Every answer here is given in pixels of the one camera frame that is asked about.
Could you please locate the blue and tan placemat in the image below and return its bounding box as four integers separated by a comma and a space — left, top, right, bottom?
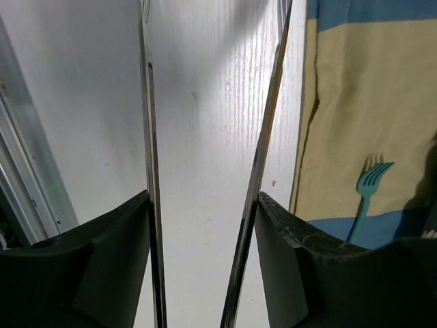
290, 1, 436, 249

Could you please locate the aluminium table front rail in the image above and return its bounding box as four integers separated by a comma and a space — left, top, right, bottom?
1, 25, 79, 245

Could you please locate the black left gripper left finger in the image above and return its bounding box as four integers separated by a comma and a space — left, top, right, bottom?
1, 191, 150, 327

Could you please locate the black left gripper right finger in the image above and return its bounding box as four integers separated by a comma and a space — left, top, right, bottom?
255, 193, 436, 327

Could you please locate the teal fork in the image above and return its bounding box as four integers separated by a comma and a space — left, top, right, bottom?
347, 154, 394, 244

